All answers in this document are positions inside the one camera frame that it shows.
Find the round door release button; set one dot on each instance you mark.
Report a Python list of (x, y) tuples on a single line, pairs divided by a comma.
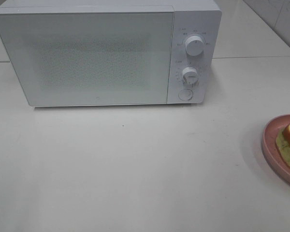
[(185, 95)]

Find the white microwave door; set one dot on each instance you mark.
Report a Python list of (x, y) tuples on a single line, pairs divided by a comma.
[(90, 55)]

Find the pink round plate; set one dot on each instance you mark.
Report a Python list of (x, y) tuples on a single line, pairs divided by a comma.
[(269, 147)]

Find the lower white timer knob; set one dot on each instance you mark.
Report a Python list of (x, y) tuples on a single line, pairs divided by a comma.
[(189, 75)]

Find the upper white power knob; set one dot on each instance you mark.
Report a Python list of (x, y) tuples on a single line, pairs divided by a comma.
[(194, 45)]

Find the white microwave oven body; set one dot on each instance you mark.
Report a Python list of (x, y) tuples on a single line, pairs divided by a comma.
[(191, 17)]

